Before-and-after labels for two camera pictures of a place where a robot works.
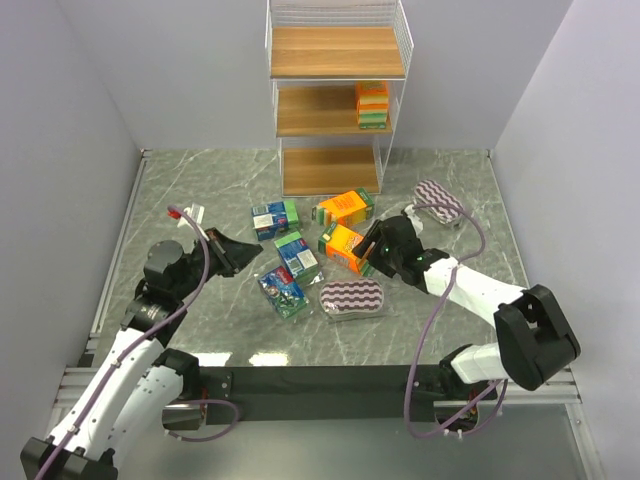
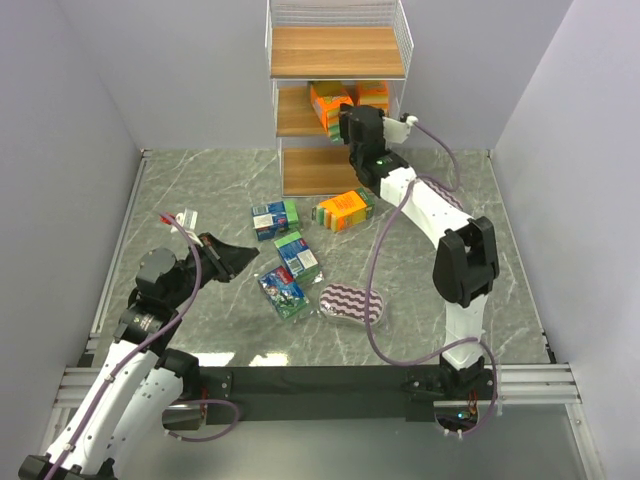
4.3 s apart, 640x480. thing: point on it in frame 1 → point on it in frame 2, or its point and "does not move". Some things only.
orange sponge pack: [337, 243] → [326, 98]
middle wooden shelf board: [324, 111] does not move
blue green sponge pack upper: [270, 219] does not move
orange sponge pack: [372, 104] does not move
